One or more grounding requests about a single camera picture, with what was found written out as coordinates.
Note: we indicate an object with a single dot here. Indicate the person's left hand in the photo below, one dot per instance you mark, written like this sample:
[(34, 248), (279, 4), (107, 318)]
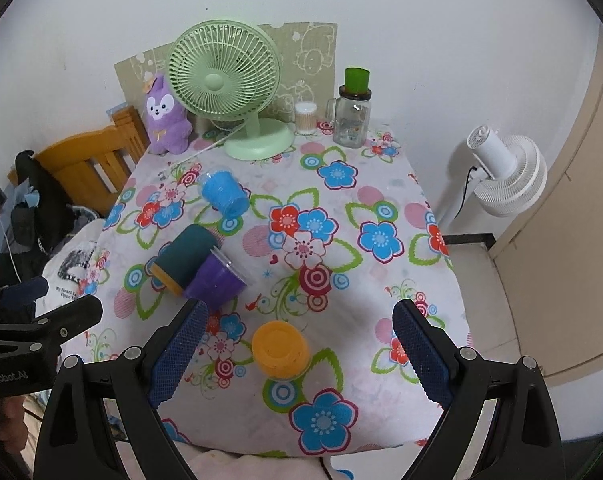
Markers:
[(4, 425)]

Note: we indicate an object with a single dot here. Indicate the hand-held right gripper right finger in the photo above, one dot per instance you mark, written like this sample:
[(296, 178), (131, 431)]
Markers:
[(421, 355)]

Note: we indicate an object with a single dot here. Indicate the white standing fan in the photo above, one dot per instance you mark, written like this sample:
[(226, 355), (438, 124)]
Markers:
[(496, 155)]

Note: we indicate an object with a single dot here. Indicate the cartoon printed cardboard sheet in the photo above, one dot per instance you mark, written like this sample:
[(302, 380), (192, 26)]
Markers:
[(311, 60)]

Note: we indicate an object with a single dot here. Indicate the orange cup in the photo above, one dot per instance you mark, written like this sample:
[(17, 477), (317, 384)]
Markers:
[(279, 347)]

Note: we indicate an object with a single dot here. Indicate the dark teal cup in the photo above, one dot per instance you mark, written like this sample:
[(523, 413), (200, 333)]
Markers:
[(186, 255)]

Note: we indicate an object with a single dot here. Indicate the beige door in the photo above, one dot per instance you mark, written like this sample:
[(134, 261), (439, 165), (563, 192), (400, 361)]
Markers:
[(571, 210)]

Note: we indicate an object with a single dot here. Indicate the glass jar mug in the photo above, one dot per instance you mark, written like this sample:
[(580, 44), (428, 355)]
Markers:
[(351, 125)]

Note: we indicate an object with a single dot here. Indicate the white printed cloth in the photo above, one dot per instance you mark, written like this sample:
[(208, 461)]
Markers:
[(66, 270)]

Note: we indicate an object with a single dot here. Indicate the green cup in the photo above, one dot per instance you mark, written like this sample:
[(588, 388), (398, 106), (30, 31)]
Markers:
[(357, 79)]

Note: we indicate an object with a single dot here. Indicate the floral tablecloth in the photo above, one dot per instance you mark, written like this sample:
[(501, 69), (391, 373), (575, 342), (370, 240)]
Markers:
[(331, 200)]

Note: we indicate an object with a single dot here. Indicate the black clothing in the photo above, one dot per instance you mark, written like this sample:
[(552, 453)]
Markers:
[(46, 200)]

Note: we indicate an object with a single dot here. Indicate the blue cup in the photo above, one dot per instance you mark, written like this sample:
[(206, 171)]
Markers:
[(224, 192)]

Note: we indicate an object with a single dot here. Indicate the green desk fan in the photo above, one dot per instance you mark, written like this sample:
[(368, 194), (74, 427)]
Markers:
[(214, 82)]

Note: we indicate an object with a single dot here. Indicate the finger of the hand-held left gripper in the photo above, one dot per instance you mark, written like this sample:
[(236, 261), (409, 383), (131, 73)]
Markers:
[(16, 292), (71, 315)]

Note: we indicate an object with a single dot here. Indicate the purple plush toy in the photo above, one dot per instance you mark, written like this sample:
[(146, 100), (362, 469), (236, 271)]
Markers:
[(164, 120)]

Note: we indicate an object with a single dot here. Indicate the purple cup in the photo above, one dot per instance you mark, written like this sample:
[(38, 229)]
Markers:
[(214, 282)]

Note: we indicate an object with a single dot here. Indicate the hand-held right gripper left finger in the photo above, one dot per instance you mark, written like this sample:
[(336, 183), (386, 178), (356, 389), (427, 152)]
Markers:
[(179, 350)]

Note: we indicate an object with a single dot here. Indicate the cotton swab container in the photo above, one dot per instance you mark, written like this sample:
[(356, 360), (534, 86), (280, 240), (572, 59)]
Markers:
[(305, 120)]

